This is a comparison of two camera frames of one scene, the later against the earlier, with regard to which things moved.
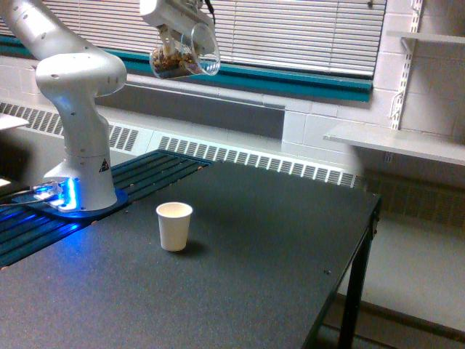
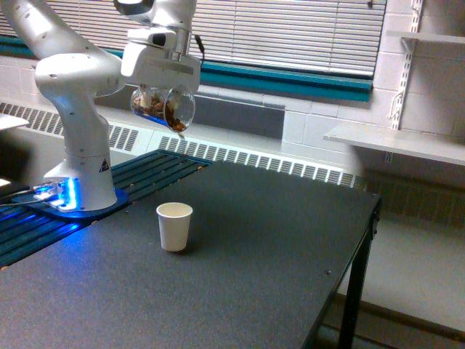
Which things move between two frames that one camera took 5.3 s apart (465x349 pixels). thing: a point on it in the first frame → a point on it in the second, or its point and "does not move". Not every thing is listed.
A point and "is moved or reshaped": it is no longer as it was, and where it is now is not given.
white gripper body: x=182 y=16 → x=151 y=58
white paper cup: x=174 y=219 does not move
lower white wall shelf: x=445 y=147 does not move
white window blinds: x=337 y=35 does not move
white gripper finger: x=168 y=48 → x=149 y=96
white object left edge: x=8 y=122 does not move
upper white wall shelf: x=427 y=36 does not move
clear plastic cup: x=197 y=51 is moved or reshaped
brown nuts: x=180 y=62 is moved or reshaped
